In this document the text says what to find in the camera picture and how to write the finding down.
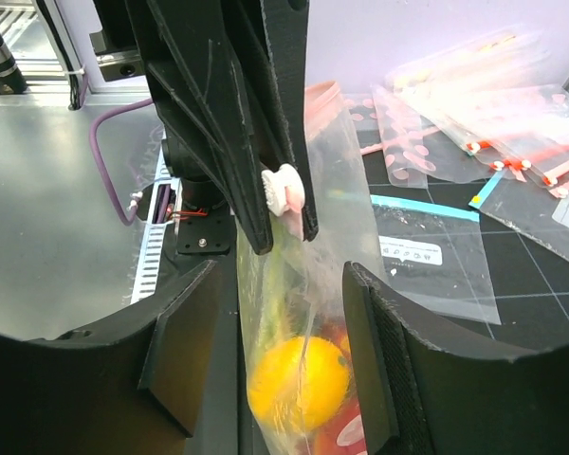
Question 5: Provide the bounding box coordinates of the red textured fruit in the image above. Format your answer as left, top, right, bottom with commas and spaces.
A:
310, 318, 367, 455

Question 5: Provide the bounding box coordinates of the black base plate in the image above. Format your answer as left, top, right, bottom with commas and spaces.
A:
174, 208, 244, 454

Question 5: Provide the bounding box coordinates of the pink dotted bag stack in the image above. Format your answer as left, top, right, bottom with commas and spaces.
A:
344, 85, 491, 189

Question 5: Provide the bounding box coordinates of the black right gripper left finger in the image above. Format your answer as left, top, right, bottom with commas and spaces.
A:
0, 265, 211, 454

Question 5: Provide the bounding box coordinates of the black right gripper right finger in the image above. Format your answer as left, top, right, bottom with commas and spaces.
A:
342, 263, 569, 454

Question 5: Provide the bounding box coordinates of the orange zipper bag stack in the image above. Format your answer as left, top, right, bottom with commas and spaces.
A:
381, 27, 569, 196

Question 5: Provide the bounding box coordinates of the yellow lemon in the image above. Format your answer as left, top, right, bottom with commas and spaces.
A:
248, 337, 351, 434

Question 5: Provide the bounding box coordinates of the pink dotted zip bag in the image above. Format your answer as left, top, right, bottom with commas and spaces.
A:
237, 82, 384, 454

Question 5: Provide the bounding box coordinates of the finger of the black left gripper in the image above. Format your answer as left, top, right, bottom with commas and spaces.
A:
126, 1, 273, 255
261, 1, 319, 242

